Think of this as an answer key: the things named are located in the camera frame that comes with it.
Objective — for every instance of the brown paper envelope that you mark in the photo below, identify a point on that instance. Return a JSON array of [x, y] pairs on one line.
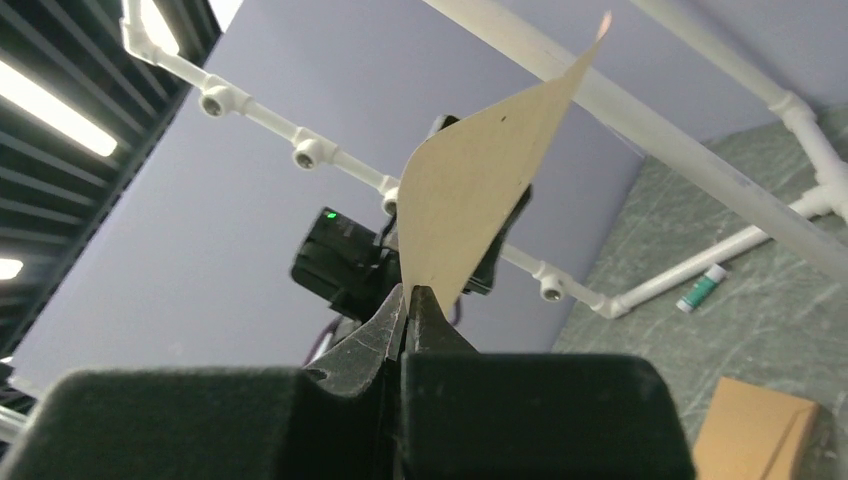
[[752, 432]]

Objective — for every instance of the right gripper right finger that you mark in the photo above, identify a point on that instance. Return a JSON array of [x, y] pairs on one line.
[[471, 415]]

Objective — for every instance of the green white glue stick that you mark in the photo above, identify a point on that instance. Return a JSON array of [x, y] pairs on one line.
[[702, 289]]

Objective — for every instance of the pink letter paper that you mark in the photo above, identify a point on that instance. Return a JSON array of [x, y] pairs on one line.
[[460, 185]]

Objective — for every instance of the white PVC pipe frame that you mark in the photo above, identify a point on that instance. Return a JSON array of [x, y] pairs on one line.
[[210, 226]]

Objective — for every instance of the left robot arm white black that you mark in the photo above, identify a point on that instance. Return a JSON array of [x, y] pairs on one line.
[[349, 266]]

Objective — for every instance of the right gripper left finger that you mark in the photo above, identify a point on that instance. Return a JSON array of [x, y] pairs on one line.
[[332, 419]]

